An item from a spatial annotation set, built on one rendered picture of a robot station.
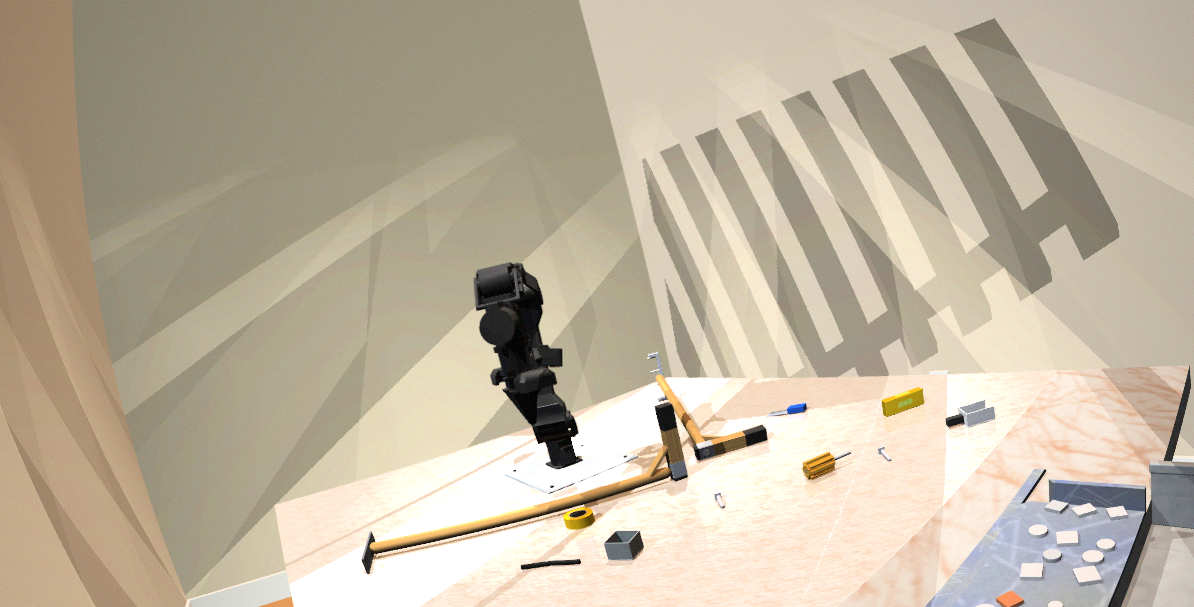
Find yellow rectangular block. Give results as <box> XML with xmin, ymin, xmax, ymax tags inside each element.
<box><xmin>881</xmin><ymin>387</ymin><xmax>925</xmax><ymax>417</ymax></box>

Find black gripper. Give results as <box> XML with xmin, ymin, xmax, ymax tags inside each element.
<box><xmin>490</xmin><ymin>335</ymin><xmax>556</xmax><ymax>425</ymax></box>

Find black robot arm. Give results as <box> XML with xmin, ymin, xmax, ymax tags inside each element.
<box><xmin>474</xmin><ymin>262</ymin><xmax>583</xmax><ymax>470</ymax></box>

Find grey square tile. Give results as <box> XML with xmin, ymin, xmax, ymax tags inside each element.
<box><xmin>1071</xmin><ymin>503</ymin><xmax>1097</xmax><ymax>519</ymax></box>

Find orange square tile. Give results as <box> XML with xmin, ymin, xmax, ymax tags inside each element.
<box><xmin>996</xmin><ymin>591</ymin><xmax>1024</xmax><ymax>607</ymax></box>

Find black thin bar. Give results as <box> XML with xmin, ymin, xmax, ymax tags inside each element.
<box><xmin>521</xmin><ymin>559</ymin><xmax>581</xmax><ymax>570</ymax></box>

